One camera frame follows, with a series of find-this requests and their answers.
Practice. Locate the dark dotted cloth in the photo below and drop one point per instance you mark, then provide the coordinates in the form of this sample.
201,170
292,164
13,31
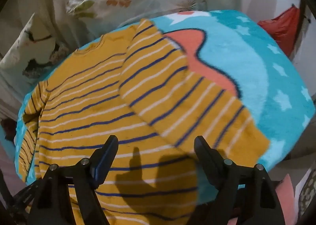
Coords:
307,193

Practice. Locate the red cloth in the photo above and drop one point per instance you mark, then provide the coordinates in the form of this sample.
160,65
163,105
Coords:
284,27

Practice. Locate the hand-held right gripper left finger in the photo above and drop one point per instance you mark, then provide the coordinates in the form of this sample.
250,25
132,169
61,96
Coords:
103,165

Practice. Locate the pink cloth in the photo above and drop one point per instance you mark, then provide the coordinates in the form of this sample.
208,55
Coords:
286,200

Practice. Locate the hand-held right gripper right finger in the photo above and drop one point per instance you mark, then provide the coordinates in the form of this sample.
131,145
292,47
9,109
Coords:
206,158

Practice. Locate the yellow striped sweater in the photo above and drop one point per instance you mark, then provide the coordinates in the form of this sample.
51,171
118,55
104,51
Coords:
86,91

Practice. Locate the turquoise star print blanket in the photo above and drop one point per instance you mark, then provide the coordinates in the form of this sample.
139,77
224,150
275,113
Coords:
246,67

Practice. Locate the white pillow with black print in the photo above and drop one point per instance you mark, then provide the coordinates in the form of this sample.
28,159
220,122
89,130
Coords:
29,49

